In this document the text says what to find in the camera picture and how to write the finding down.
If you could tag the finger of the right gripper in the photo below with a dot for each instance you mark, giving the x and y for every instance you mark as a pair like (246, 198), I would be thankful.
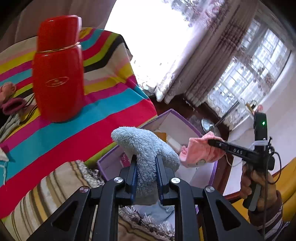
(244, 153)

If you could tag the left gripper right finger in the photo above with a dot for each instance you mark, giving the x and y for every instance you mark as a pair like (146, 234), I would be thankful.
(201, 213)

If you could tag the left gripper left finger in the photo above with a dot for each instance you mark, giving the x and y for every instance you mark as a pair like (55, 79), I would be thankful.
(92, 213)

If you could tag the pink cartoon towel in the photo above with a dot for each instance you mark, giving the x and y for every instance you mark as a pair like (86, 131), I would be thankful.
(198, 152)

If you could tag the light blue towel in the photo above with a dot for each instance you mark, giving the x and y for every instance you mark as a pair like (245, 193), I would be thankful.
(158, 212)

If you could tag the magenta knitted glove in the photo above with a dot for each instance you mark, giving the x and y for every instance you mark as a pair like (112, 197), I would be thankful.
(124, 160)

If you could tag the white tissue pack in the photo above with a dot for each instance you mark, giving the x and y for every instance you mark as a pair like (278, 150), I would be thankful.
(174, 144)

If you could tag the yellow sponge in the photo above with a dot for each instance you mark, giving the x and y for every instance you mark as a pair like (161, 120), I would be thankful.
(161, 135)

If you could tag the light blue fluffy sock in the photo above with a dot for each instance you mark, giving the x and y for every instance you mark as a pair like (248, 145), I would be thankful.
(146, 146)

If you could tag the grey plush toy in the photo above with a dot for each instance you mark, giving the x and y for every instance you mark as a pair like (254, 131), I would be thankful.
(7, 90)

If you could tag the striped sleeve forearm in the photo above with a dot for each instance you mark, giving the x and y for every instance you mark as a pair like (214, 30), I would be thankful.
(275, 227)

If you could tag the white side table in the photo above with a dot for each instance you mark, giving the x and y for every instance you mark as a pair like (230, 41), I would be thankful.
(250, 107)

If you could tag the round chrome lamp base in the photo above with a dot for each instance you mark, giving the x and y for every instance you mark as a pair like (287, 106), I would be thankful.
(209, 126)

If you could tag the striped beige cushion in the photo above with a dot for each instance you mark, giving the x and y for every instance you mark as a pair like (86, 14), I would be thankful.
(40, 202)

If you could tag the purple white storage box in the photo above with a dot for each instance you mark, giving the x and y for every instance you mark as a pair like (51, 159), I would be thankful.
(180, 129)

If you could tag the lace window curtain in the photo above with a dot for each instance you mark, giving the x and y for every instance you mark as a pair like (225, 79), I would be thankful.
(253, 71)

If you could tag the striped colourful table cloth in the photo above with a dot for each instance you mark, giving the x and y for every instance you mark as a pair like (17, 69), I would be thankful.
(112, 99)

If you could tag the grey folded sock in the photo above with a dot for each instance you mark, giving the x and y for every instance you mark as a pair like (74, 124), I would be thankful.
(12, 123)

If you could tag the beige curtain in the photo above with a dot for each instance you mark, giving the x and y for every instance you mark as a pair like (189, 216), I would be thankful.
(218, 30)

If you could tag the red thermos flask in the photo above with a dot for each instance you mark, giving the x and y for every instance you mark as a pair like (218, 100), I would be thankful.
(57, 69)

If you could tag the black camera with green light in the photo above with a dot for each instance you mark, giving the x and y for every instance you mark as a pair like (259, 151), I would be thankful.
(260, 129)

